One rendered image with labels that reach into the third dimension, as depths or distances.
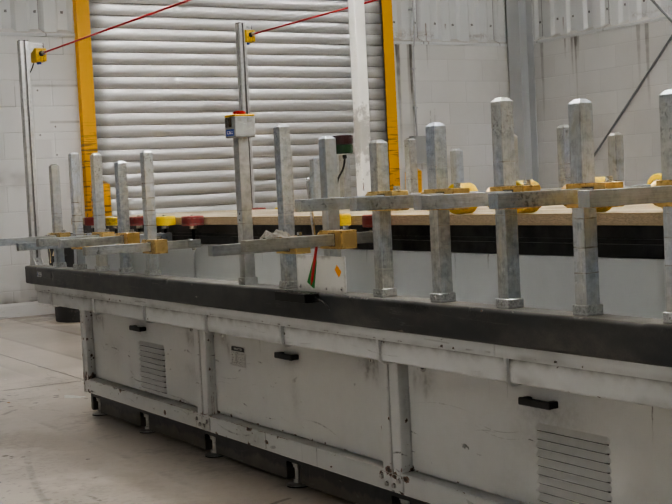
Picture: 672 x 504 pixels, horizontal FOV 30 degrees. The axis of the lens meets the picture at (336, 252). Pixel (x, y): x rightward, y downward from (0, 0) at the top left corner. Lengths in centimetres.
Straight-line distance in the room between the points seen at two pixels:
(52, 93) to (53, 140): 41
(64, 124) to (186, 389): 654
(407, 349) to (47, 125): 828
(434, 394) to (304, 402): 74
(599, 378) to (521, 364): 25
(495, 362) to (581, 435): 30
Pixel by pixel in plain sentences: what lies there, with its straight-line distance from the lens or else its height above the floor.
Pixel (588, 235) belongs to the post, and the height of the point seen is 86.
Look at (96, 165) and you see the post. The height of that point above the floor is 111.
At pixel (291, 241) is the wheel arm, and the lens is 329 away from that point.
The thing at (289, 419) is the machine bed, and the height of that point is 22.
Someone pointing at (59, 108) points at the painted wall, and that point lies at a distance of 1126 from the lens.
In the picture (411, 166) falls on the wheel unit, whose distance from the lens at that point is 497.
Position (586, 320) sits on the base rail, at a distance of 257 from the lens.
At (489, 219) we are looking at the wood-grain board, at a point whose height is 89.
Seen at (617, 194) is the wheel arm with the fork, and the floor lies 95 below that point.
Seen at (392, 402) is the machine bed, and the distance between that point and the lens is 361.
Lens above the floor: 99
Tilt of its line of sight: 3 degrees down
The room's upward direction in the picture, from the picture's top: 3 degrees counter-clockwise
